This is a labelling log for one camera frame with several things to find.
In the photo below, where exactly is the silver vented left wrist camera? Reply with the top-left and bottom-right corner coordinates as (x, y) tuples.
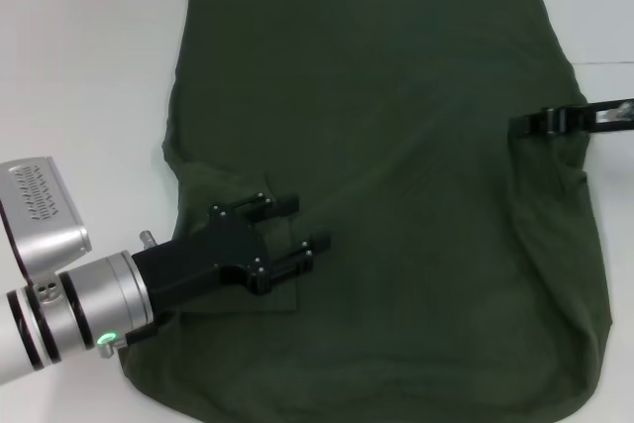
(0, 155), (93, 285)

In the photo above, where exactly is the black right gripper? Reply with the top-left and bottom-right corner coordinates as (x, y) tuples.
(508, 98), (634, 141)

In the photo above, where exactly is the dark green shirt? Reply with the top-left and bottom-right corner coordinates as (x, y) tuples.
(118, 0), (618, 423)

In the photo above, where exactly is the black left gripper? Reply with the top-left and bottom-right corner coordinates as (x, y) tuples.
(131, 190), (333, 320)

